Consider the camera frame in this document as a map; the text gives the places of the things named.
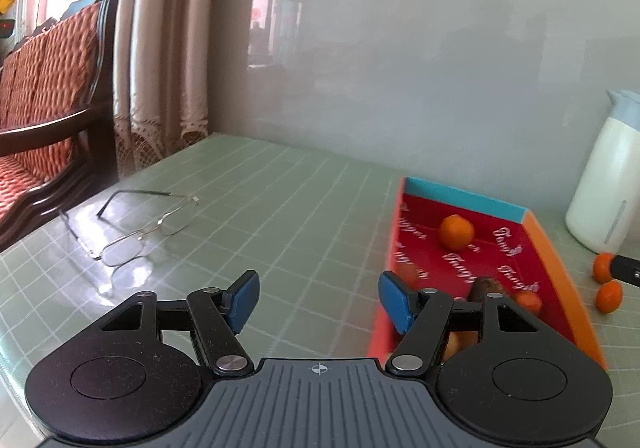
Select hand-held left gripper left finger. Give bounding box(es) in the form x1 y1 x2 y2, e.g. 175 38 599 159
99 270 262 377

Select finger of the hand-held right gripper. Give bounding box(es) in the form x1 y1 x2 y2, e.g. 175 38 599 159
612 255 640 287

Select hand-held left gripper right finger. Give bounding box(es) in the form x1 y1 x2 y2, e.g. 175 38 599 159
377 270 541 376

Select small orange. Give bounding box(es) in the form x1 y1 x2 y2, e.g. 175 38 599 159
440 214 475 250
515 291 542 314
596 281 623 314
593 253 617 284

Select red cardboard box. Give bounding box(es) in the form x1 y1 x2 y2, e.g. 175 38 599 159
367 175 608 372

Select brown oblong fruit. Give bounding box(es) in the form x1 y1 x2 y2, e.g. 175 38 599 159
469 277 512 304

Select white thermos jug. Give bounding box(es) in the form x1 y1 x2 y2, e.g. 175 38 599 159
565 89 640 255

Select green grid table mat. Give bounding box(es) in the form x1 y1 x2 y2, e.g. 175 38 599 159
0 131 640 448

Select orange patterned seat cushion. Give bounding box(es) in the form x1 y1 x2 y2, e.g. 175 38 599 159
0 138 77 225

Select beige lace curtain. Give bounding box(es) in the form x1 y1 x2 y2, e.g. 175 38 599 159
112 0 261 176

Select dark wooden sofa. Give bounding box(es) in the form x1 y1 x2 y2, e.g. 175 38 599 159
0 0 125 254

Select orange patterned back cushion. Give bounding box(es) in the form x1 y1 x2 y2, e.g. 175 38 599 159
0 3 104 130

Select metal frame eyeglasses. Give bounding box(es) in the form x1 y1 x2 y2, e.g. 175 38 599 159
59 189 200 265

